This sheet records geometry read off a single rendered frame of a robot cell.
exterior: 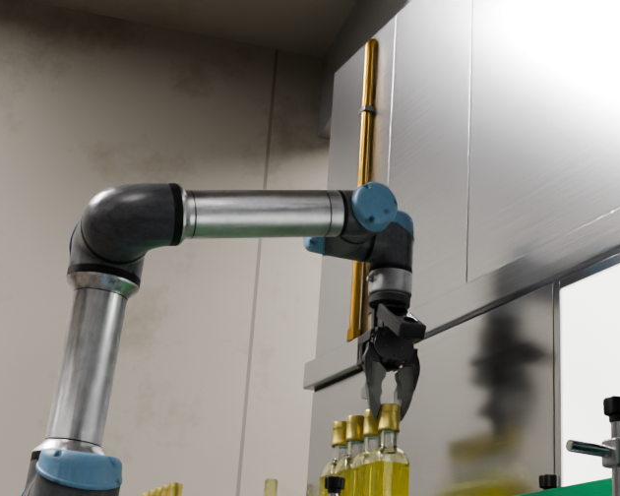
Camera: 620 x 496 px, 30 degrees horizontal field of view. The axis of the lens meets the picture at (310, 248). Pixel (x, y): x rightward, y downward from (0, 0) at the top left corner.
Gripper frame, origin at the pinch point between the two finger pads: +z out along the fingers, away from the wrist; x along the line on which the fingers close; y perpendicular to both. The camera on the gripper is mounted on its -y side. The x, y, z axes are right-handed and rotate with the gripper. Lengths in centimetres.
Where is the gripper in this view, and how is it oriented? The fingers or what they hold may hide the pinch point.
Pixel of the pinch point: (389, 410)
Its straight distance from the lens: 193.8
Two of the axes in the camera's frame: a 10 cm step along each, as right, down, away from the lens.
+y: -3.3, 3.1, 8.9
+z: -0.7, 9.4, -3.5
